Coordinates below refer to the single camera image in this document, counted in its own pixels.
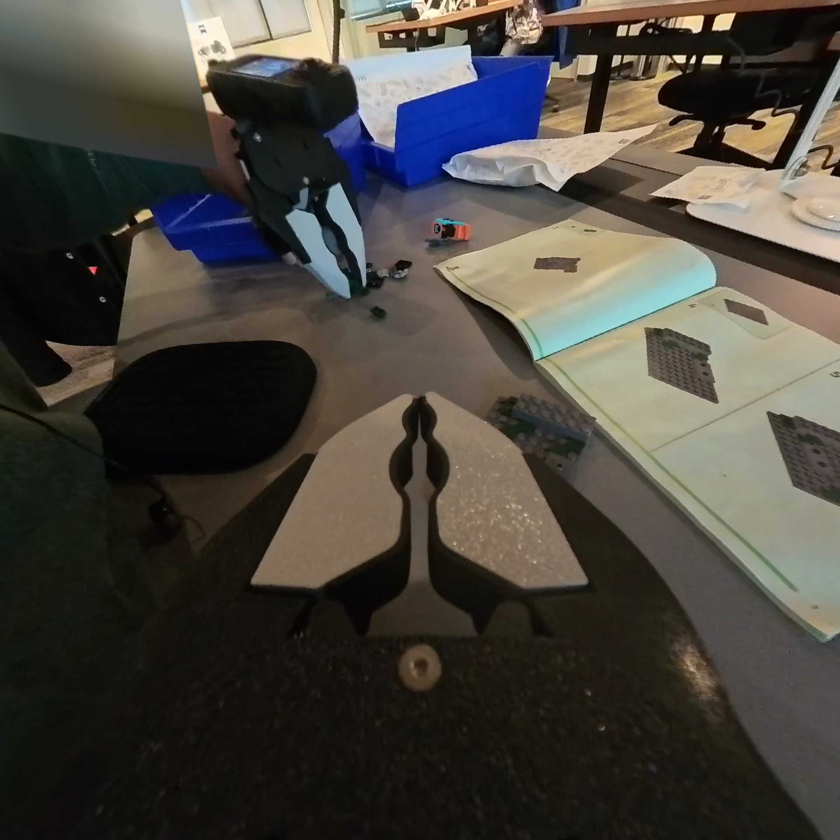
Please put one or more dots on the green black brick cluster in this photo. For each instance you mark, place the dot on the green black brick cluster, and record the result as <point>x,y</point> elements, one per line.
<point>374,279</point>

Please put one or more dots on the wooden office table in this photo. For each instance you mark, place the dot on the wooden office table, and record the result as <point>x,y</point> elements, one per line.
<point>426,23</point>

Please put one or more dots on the blue striped jacket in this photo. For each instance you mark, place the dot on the blue striped jacket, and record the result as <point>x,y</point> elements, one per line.
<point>564,46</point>

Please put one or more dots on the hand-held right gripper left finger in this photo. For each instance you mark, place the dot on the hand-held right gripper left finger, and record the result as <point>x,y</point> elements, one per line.
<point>328,518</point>

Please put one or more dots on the open instruction booklet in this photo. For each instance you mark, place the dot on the open instruction booklet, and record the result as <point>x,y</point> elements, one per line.
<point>623,367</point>

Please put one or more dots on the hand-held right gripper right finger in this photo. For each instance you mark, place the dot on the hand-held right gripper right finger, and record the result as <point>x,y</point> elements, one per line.
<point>512,518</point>

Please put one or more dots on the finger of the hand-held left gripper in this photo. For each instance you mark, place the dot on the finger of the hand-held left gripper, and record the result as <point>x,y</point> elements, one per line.
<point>312,243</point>
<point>351,229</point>

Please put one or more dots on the large blue plastic bin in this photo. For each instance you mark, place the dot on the large blue plastic bin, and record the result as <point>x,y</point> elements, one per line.
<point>472,118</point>

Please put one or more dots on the person's left hand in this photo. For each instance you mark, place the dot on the person's left hand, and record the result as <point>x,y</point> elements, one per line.
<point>229,184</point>

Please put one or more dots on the white lamp base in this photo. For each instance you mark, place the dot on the white lamp base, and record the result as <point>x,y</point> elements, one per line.
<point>754,216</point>

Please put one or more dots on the white printed paper sheet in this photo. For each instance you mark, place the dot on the white printed paper sheet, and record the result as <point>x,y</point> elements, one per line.
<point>709,184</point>

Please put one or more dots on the person's dark green sweatshirt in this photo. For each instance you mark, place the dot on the person's dark green sweatshirt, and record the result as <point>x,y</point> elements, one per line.
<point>52,590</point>

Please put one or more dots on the white wall notice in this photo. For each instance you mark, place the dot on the white wall notice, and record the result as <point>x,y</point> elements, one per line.
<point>210,39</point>

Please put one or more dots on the black office chair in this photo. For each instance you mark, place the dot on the black office chair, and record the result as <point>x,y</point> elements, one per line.
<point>709,92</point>

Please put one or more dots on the white black round brick piece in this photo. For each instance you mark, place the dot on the white black round brick piece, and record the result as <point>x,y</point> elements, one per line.
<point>400,269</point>

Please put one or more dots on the grey desk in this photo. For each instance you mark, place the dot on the grey desk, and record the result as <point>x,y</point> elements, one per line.
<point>426,341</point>

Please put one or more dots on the small orange toy piece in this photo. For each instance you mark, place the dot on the small orange toy piece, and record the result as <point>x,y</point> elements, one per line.
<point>453,229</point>

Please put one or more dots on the black dimpled tray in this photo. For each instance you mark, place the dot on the black dimpled tray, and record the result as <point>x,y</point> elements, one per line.
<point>197,407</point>

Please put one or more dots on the white plastic bag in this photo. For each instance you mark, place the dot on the white plastic bag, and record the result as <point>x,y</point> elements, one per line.
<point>525,161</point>
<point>407,79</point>

